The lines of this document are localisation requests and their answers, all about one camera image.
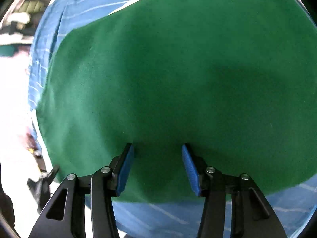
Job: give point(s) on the green varsity jacket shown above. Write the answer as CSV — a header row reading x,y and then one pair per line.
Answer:
x,y
236,79

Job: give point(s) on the blue striped bed sheet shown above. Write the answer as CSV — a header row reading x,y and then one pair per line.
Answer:
x,y
294,206

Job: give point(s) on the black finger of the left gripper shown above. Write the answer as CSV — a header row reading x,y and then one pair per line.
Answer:
x,y
40,189

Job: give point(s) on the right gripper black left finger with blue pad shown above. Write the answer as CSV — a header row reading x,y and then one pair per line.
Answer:
x,y
63,214

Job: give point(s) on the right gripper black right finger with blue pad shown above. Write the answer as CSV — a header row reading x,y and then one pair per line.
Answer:
x,y
251,213

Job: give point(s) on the stack of folded clothes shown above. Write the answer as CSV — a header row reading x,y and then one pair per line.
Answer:
x,y
19,24

